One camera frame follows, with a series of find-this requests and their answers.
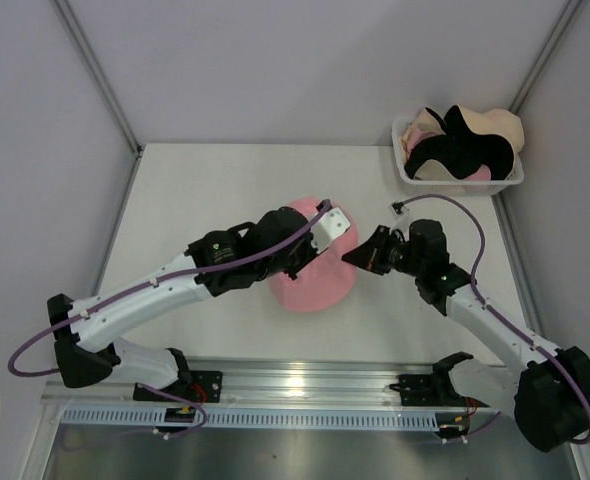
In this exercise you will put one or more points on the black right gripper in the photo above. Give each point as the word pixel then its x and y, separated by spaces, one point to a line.
pixel 362 256

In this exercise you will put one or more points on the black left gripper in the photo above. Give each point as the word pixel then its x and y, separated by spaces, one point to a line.
pixel 308 252

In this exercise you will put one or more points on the pink bucket hat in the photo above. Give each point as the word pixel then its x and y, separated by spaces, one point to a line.
pixel 325 281

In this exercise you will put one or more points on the cream bucket hat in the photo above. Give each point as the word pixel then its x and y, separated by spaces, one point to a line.
pixel 499 122

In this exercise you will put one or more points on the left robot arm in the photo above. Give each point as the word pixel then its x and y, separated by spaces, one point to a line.
pixel 90 347

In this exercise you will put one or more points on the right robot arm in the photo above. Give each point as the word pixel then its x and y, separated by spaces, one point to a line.
pixel 545 389

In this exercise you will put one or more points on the white plastic basket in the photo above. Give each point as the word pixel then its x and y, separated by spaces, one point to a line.
pixel 450 188

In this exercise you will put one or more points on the black bucket hat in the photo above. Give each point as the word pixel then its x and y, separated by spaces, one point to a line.
pixel 460 154

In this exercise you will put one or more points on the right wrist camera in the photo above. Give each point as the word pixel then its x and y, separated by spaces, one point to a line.
pixel 401 216

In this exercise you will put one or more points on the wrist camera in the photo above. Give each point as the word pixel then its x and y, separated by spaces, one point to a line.
pixel 401 216
pixel 333 224

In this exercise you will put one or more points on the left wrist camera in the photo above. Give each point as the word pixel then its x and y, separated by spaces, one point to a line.
pixel 333 224

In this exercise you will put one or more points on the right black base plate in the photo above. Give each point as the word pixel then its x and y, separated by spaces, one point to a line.
pixel 429 390

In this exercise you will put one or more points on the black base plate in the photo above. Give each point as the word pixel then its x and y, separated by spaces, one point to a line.
pixel 205 387
pixel 429 390

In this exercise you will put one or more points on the aluminium mounting rail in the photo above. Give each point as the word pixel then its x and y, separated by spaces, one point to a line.
pixel 297 385

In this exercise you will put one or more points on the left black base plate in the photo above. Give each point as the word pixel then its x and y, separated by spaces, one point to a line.
pixel 205 387

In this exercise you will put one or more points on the white slotted cable duct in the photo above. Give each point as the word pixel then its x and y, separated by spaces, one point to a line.
pixel 253 418

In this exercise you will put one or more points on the left aluminium frame post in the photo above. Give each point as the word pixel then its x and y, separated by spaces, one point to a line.
pixel 91 63

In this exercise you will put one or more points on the aluminium frame post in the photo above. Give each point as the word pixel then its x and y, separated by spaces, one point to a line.
pixel 91 63
pixel 562 26

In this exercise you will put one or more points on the right aluminium frame post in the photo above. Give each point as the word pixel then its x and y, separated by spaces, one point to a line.
pixel 562 26

